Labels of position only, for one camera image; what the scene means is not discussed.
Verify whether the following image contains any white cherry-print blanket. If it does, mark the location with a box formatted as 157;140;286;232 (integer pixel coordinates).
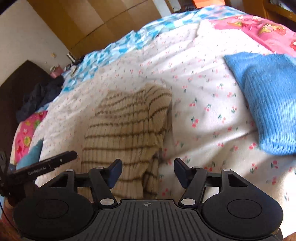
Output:
32;20;295;236

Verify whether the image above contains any beige brown-striped knit sweater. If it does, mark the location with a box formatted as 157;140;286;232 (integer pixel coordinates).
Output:
81;83;172;200

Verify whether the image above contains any dark navy garment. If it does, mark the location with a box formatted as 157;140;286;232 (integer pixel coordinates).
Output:
16;75;64;123

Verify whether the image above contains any blue knit sweater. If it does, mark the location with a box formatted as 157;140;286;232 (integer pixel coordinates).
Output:
224;52;295;156

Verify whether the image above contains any wooden shelf headboard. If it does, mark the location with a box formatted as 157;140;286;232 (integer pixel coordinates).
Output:
243;0;295;32

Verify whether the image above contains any wooden wardrobe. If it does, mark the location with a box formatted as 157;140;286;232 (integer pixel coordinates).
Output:
29;0;173;58

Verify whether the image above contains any orange box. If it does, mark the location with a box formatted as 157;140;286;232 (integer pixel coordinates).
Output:
193;0;225;9

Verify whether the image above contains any blue white geometric quilt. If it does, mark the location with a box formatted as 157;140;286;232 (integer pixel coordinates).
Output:
36;4;243;112

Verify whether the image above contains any teal knit garment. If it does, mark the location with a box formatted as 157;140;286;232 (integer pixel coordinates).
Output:
16;139;43;170

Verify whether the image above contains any dark brown headboard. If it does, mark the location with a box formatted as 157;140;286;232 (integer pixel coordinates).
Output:
0;60;53;159

